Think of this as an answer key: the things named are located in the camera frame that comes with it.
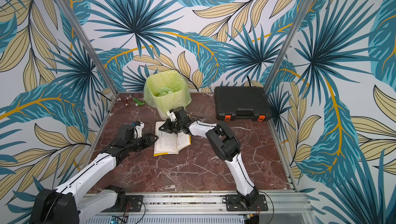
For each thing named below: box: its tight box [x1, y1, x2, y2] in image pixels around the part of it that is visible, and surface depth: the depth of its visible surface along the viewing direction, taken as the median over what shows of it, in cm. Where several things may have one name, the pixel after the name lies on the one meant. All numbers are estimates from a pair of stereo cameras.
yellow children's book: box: [153, 120, 192, 157], surface depth 88 cm
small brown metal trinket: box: [117, 96, 130, 108], surface depth 115 cm
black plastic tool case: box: [213, 85, 273, 122], surface depth 104 cm
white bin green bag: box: [143, 70, 192, 121], surface depth 92 cm
